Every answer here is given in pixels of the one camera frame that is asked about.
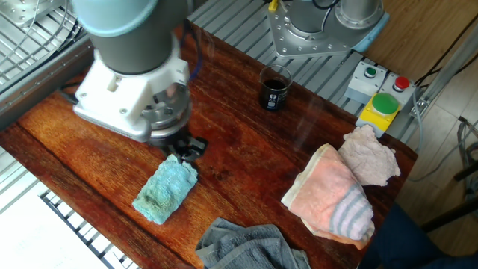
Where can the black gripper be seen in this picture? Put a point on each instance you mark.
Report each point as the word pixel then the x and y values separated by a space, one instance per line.
pixel 170 140

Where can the light teal fluffy cloth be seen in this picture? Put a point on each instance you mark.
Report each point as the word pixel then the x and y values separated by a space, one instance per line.
pixel 164 190

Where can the pale pink fluffy cloth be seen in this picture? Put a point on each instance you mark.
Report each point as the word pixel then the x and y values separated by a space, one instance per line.
pixel 369 157

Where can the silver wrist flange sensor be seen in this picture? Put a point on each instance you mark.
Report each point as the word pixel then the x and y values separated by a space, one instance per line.
pixel 170 110

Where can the glass beaker with dark liquid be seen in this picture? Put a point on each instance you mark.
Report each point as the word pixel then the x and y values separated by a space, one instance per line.
pixel 274 93

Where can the grey towel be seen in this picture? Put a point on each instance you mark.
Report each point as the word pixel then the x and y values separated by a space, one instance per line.
pixel 246 246

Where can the pink striped towel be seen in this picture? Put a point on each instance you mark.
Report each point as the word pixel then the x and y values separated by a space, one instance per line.
pixel 325 194

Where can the yellow clip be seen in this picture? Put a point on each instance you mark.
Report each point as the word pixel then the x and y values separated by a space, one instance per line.
pixel 273 5

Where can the white paper sheet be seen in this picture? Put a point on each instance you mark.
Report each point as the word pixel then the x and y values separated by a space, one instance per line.
pixel 33 231

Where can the grey box small green button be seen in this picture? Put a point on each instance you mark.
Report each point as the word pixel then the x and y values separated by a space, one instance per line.
pixel 364 84

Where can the yellow box large green button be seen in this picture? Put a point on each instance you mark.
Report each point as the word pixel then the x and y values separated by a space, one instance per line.
pixel 381 110

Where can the silver metal plate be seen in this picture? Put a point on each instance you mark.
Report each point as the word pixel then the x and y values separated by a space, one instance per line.
pixel 26 11

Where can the grey box red button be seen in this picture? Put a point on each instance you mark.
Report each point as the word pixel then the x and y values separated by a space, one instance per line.
pixel 401 87

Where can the person's leg blue trousers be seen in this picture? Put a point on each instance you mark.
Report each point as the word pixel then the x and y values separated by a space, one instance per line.
pixel 403 243

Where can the aluminium profile beam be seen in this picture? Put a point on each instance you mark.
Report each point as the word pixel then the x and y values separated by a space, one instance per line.
pixel 444 71

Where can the black chair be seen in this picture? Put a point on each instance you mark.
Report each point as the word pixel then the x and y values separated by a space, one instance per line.
pixel 453 213

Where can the white printed wrist bracket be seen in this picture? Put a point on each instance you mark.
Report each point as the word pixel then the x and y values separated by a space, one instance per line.
pixel 119 97

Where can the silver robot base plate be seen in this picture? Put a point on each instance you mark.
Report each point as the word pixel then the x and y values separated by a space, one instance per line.
pixel 298 37

